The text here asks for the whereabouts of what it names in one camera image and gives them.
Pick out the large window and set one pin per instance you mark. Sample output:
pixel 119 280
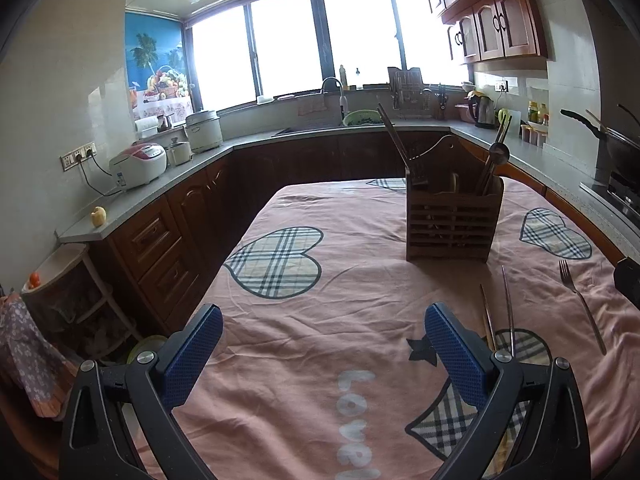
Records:
pixel 300 45

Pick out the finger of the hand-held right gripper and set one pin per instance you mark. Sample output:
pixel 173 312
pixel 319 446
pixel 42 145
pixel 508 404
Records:
pixel 629 280

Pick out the pink container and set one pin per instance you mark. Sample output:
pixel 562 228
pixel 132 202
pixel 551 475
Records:
pixel 462 112

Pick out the metal fork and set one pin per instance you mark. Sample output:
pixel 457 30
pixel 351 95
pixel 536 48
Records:
pixel 580 305

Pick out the metal chopstick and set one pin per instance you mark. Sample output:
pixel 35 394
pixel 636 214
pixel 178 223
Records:
pixel 507 130
pixel 508 310

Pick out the green cup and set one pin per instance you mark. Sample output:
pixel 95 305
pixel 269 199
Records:
pixel 502 119

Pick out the dish rack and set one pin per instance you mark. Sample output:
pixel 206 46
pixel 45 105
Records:
pixel 410 92

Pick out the yellow apple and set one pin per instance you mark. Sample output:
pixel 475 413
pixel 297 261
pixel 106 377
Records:
pixel 98 216

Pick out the group of condiment bottles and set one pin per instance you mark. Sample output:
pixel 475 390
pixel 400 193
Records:
pixel 535 122

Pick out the white wall socket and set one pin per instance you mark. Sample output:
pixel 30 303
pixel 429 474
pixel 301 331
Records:
pixel 505 85

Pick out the chopsticks and ladle in holder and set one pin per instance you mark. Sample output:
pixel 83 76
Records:
pixel 502 127

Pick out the gas stove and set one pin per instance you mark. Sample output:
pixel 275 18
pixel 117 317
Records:
pixel 620 195

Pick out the wooden utensil holder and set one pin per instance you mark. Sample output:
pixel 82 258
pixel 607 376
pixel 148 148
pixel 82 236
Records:
pixel 450 225

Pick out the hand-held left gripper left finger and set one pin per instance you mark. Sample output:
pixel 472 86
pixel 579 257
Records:
pixel 197 345

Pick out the green colander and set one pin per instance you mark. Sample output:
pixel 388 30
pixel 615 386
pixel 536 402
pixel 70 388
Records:
pixel 360 119

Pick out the small clear bottle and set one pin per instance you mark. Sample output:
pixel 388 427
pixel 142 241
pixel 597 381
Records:
pixel 357 80

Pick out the metal faucet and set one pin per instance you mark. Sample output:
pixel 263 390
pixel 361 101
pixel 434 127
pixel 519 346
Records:
pixel 341 100

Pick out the wooden lower cabinets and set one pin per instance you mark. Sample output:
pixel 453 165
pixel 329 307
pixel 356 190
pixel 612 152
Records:
pixel 165 240

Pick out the metal spoon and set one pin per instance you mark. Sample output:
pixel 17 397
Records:
pixel 499 151

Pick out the tall white electric pot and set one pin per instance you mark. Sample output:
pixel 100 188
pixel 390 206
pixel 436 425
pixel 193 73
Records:
pixel 204 130

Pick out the green waste bin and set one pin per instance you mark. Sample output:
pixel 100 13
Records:
pixel 145 347

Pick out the paper towel roll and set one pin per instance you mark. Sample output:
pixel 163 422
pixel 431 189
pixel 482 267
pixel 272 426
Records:
pixel 146 126

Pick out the small white cooker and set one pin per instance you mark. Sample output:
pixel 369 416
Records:
pixel 178 152

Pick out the kitchen sink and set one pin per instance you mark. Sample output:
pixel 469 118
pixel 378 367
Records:
pixel 310 130

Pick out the palm and fruit wall poster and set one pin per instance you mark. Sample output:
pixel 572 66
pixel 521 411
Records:
pixel 157 60

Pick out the wooden cabinets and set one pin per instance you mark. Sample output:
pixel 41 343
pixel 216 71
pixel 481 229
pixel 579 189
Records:
pixel 165 240
pixel 500 20

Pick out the yellow soap bottle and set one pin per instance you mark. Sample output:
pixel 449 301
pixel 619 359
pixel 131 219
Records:
pixel 342 77

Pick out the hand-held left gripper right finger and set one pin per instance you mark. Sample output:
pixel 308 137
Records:
pixel 452 350

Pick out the wooden upper cabinets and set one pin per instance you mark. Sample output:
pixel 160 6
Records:
pixel 500 20

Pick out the white plastic shelf rack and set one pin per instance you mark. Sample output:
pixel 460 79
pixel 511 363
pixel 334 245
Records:
pixel 75 300

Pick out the pink and white rice cooker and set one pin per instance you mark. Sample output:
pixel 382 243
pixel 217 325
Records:
pixel 140 165

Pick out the pink blanket with plaid hearts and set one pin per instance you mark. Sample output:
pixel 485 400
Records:
pixel 325 310

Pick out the black wok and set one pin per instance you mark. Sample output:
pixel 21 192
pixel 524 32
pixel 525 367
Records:
pixel 620 142

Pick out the steel electric kettle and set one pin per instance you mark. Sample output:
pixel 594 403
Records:
pixel 482 110

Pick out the wall power strip socket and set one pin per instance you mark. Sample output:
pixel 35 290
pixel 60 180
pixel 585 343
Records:
pixel 79 156

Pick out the floral cloth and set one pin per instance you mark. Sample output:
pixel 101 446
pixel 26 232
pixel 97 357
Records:
pixel 30 350

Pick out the orange fruit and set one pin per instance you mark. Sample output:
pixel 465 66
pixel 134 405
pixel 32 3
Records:
pixel 34 280

